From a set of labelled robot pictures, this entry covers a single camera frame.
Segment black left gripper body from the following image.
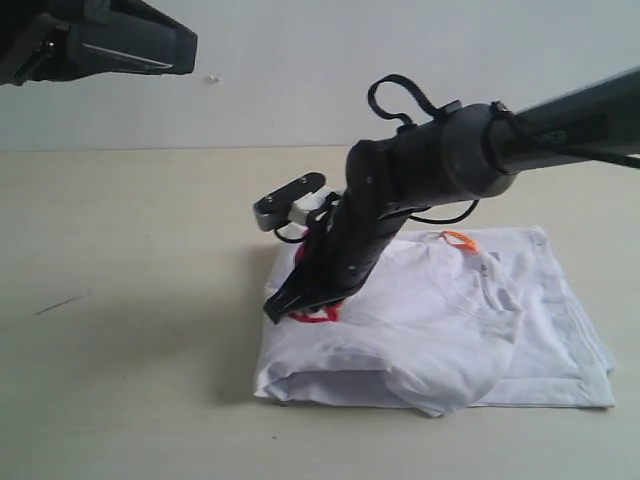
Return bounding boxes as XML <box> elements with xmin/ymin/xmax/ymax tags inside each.
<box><xmin>1</xmin><ymin>1</ymin><xmax>108</xmax><ymax>86</ymax></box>

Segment orange neck label tag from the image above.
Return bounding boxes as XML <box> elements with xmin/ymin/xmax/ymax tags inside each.
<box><xmin>429</xmin><ymin>230</ymin><xmax>479</xmax><ymax>255</ymax></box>

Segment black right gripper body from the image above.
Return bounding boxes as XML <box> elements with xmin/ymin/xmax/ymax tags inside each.
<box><xmin>303</xmin><ymin>140</ymin><xmax>408</xmax><ymax>300</ymax></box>

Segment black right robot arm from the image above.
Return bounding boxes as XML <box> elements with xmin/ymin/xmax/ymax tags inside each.
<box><xmin>253</xmin><ymin>70</ymin><xmax>639</xmax><ymax>322</ymax></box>

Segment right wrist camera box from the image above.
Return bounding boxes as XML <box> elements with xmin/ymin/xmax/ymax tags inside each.
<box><xmin>253</xmin><ymin>172</ymin><xmax>341</xmax><ymax>232</ymax></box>

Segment white t-shirt red lettering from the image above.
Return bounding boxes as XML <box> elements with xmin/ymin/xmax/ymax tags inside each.
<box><xmin>253</xmin><ymin>227</ymin><xmax>615</xmax><ymax>417</ymax></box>

